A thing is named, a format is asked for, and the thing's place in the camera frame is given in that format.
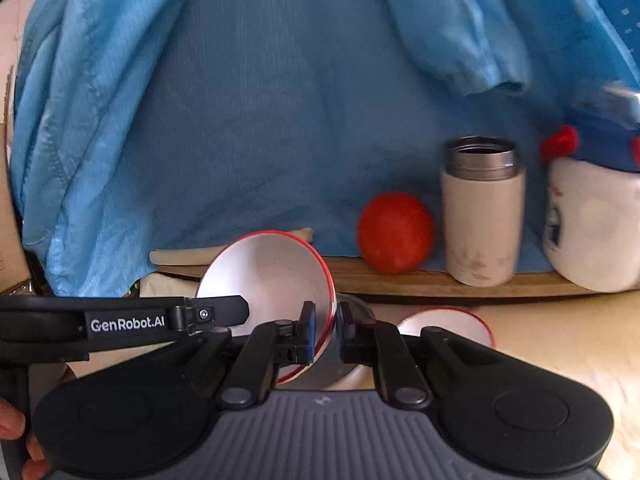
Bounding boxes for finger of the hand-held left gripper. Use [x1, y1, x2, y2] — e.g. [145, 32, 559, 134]
[184, 295, 251, 335]

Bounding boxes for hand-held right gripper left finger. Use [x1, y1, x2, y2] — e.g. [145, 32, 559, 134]
[187, 301, 318, 407]

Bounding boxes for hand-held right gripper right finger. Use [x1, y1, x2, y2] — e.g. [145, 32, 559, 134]
[337, 301, 501, 407]

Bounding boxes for steel bowl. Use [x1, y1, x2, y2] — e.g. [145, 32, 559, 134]
[320, 292, 376, 392]

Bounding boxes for white ceramic bowl red rim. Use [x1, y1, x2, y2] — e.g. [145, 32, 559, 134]
[397, 306, 497, 351]
[195, 230, 336, 386]

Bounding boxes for person's left hand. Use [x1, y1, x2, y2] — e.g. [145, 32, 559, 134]
[0, 399, 51, 480]

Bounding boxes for white rolling pin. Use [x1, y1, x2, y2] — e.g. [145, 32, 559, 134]
[149, 226, 315, 266]

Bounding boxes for wooden shelf board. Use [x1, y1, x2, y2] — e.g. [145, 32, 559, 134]
[155, 255, 640, 306]

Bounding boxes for red tomato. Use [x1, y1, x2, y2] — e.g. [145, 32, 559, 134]
[356, 191, 437, 275]

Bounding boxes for beige thermos cup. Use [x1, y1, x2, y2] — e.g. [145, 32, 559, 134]
[440, 136, 528, 287]

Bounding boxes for light blue coat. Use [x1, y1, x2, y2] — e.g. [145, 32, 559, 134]
[10, 0, 640, 297]

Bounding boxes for cream tablecloth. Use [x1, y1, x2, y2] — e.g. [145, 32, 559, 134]
[139, 272, 640, 480]

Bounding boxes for white water bottle blue lid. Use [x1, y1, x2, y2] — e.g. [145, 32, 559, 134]
[539, 80, 640, 293]

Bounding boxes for blue dotted cloth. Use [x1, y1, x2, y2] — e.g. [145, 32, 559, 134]
[540, 0, 640, 96]

